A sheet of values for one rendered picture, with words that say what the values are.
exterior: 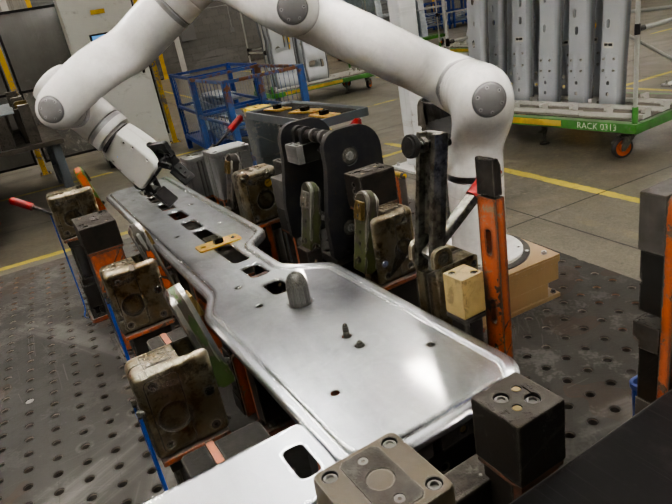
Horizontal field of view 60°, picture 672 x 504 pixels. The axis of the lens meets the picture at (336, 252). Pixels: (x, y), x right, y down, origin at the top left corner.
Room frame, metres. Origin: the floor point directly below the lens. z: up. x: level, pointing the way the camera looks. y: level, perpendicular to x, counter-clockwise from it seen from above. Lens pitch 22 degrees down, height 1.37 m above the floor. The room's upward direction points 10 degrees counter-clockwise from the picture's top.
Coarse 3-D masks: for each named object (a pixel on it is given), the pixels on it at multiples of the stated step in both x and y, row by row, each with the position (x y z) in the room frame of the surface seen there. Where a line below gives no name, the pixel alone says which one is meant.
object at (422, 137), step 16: (416, 144) 0.67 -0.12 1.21; (432, 144) 0.68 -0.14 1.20; (448, 144) 0.70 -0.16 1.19; (416, 160) 0.71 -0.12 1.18; (432, 160) 0.68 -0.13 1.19; (416, 176) 0.70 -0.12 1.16; (432, 176) 0.68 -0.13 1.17; (416, 192) 0.70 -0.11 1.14; (432, 192) 0.67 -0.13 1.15; (416, 208) 0.70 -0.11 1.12; (432, 208) 0.67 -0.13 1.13; (416, 224) 0.70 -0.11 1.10; (432, 224) 0.67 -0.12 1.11; (416, 240) 0.70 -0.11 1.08; (432, 240) 0.67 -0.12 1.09; (416, 256) 0.69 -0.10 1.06
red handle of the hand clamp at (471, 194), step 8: (472, 184) 0.73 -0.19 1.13; (472, 192) 0.72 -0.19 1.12; (464, 200) 0.72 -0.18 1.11; (472, 200) 0.71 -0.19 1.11; (456, 208) 0.72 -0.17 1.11; (464, 208) 0.71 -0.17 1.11; (472, 208) 0.71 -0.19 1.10; (456, 216) 0.70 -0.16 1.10; (464, 216) 0.71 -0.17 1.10; (448, 224) 0.70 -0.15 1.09; (456, 224) 0.70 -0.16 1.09; (448, 232) 0.69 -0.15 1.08; (424, 248) 0.69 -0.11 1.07; (424, 256) 0.69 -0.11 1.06
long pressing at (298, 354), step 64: (128, 192) 1.59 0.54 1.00; (192, 192) 1.45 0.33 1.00; (192, 256) 1.00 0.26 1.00; (256, 256) 0.94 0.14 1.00; (256, 320) 0.71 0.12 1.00; (320, 320) 0.68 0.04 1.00; (384, 320) 0.65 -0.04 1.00; (320, 384) 0.53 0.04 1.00; (384, 384) 0.51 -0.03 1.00; (448, 384) 0.49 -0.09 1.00
